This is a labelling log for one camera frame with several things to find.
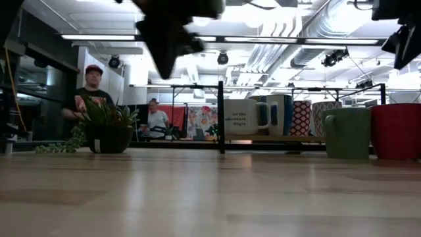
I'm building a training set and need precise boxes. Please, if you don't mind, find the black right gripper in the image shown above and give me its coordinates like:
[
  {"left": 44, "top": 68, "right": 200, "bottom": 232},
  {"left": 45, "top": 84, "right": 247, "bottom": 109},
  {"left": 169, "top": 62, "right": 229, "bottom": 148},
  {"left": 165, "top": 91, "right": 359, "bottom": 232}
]
[{"left": 371, "top": 0, "right": 421, "bottom": 70}]

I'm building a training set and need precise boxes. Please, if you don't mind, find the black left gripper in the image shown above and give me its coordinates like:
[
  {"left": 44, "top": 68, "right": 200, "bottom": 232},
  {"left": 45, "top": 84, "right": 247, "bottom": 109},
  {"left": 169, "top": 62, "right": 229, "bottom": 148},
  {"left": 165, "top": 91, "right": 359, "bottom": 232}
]
[{"left": 131, "top": 0, "right": 226, "bottom": 80}]

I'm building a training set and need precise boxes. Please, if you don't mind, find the red mug white handle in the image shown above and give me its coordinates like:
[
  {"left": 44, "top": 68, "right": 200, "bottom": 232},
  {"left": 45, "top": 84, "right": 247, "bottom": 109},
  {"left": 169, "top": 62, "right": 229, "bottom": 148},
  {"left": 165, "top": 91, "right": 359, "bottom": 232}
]
[{"left": 370, "top": 103, "right": 421, "bottom": 161}]

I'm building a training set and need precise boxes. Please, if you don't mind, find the white mug black lettering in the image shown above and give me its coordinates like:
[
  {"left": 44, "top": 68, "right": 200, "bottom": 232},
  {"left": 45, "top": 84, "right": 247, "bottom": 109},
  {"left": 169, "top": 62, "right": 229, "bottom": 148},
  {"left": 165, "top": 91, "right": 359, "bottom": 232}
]
[{"left": 223, "top": 98, "right": 271, "bottom": 136}]

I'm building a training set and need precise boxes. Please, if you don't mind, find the sage green mug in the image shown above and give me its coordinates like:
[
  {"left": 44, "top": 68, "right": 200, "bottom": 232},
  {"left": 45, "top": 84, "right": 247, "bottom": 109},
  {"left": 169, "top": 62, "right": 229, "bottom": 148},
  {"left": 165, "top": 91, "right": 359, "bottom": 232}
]
[{"left": 321, "top": 107, "right": 372, "bottom": 161}]

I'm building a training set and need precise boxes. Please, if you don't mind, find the gray white diamond-pattern mug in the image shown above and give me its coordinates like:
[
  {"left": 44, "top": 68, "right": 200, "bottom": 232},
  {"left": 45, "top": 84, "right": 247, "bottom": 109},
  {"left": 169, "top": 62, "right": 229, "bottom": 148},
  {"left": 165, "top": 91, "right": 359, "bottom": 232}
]
[{"left": 310, "top": 101, "right": 343, "bottom": 138}]

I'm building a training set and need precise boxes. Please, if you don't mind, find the red white diamond-pattern mug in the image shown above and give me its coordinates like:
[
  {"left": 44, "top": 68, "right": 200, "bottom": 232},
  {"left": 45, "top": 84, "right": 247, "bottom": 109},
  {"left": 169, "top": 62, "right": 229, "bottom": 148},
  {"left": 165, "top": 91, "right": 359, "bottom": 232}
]
[{"left": 289, "top": 100, "right": 312, "bottom": 136}]

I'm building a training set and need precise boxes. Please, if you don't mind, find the blue mug white panel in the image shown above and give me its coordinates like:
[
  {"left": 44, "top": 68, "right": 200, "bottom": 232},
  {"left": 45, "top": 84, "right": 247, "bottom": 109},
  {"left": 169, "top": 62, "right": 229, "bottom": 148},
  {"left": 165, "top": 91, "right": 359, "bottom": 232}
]
[{"left": 259, "top": 94, "right": 294, "bottom": 136}]

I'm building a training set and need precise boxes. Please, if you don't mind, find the orange cloth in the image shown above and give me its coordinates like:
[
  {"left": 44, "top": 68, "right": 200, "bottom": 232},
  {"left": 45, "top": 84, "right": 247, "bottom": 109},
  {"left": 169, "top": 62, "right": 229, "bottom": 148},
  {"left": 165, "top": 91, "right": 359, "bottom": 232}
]
[{"left": 164, "top": 105, "right": 187, "bottom": 131}]

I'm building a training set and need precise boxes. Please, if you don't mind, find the person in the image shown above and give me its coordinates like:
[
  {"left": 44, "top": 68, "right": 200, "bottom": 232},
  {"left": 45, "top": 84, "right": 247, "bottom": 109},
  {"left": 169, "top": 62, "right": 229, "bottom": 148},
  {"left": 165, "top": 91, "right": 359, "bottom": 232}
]
[
  {"left": 143, "top": 97, "right": 170, "bottom": 138},
  {"left": 62, "top": 65, "right": 114, "bottom": 121}
]

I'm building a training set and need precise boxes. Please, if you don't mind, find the floral cloth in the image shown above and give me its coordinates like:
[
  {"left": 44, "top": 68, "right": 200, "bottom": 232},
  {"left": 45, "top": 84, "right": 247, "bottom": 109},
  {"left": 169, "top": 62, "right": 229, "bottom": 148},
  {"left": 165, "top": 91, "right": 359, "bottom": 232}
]
[{"left": 186, "top": 105, "right": 218, "bottom": 139}]

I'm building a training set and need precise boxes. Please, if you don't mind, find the small potted plant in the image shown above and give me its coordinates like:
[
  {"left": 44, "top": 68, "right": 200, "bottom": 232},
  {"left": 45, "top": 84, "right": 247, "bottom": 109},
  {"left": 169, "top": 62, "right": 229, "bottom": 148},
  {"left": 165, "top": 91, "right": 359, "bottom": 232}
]
[{"left": 163, "top": 124, "right": 180, "bottom": 142}]

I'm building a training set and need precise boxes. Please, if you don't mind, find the succulent plant black pot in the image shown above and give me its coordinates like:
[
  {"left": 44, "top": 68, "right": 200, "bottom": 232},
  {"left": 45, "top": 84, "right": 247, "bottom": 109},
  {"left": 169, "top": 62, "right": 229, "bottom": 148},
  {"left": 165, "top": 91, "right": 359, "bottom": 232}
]
[{"left": 34, "top": 95, "right": 141, "bottom": 155}]

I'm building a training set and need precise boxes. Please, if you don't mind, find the background black rig frame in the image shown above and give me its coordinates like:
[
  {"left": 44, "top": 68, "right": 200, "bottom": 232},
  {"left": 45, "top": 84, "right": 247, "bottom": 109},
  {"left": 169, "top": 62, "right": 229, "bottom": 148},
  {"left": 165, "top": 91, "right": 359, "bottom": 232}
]
[{"left": 130, "top": 84, "right": 220, "bottom": 128}]

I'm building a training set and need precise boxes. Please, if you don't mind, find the silver ceiling duct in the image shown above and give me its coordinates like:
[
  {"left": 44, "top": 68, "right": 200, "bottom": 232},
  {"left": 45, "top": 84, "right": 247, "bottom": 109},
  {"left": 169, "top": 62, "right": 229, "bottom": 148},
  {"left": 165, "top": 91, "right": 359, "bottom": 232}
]
[{"left": 246, "top": 5, "right": 372, "bottom": 75}]

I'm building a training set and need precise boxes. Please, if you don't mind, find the wooden shelf black metal frame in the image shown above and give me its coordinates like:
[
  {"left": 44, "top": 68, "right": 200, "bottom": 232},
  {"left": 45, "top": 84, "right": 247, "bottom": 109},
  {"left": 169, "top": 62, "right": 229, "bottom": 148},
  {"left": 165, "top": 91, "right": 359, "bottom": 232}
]
[{"left": 216, "top": 80, "right": 387, "bottom": 154}]

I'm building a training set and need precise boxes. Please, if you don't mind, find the yellow cable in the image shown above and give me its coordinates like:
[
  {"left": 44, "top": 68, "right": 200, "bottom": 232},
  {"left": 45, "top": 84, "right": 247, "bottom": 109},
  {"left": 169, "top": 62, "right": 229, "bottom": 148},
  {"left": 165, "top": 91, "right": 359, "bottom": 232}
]
[{"left": 3, "top": 47, "right": 28, "bottom": 132}]

